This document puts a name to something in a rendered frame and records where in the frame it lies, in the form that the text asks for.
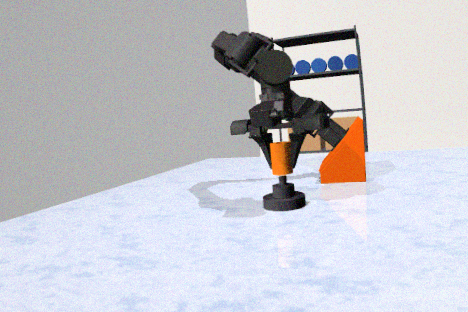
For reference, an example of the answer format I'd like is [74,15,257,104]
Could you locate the black stepped round pedestal with short shaft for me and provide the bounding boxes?
[263,176,306,212]

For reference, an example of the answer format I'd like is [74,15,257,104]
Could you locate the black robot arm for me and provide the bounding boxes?
[210,31,349,152]

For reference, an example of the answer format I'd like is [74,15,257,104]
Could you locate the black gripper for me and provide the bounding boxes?
[230,87,330,169]

